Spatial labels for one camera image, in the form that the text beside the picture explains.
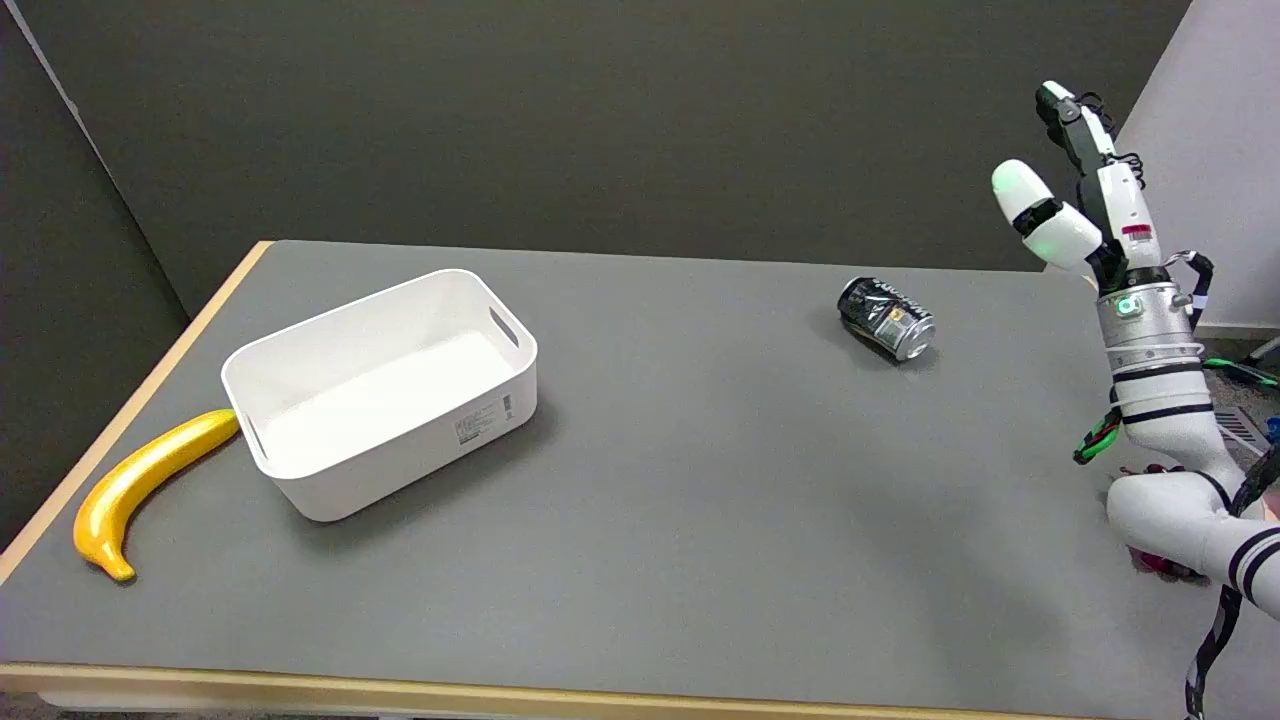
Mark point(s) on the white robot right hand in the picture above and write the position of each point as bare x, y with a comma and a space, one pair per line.
1125, 205

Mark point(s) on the black drink can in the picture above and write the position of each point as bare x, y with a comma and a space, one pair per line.
888, 318

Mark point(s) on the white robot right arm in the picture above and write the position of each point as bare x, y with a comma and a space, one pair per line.
1160, 400

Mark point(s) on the black chair caster leg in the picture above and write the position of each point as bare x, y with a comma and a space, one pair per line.
1265, 349

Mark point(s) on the metal floor vent grille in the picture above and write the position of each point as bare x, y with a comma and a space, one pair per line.
1243, 430

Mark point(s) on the purple toy grape bunch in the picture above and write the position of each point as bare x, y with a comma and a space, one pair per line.
1160, 566

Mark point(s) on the white plastic storage bin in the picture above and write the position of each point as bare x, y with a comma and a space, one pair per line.
390, 400

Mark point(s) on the yellow toy banana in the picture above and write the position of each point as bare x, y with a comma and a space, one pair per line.
140, 480

